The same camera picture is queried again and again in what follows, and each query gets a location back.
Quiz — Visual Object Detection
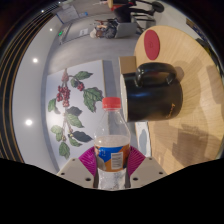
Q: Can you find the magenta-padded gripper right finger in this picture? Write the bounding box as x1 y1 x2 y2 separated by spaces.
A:
125 145 168 190

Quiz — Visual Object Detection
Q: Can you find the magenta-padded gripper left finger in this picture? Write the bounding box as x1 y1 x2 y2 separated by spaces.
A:
55 146 99 190

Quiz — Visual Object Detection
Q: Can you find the clear red-capped drink bottle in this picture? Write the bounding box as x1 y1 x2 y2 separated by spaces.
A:
93 96 132 191

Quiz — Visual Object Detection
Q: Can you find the white printed paper sheet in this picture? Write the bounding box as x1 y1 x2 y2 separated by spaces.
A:
134 121 152 158

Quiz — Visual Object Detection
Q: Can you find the group of ceiling lights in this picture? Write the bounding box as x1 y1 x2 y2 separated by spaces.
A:
24 9 56 128

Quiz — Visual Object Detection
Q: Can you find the black mug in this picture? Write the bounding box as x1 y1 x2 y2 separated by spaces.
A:
119 61 184 123

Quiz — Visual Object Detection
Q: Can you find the flat round red coaster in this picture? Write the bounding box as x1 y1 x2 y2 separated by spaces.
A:
143 29 161 61

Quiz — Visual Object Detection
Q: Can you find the grey chair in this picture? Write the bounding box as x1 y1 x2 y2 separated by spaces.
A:
114 13 144 39

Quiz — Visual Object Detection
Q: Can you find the person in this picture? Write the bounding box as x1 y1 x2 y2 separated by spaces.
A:
90 0 165 40

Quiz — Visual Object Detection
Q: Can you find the coffee plant wall picture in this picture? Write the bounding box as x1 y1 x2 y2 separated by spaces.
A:
40 59 107 173

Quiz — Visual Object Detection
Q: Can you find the white wall notice board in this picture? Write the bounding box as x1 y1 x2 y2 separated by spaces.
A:
55 3 81 25

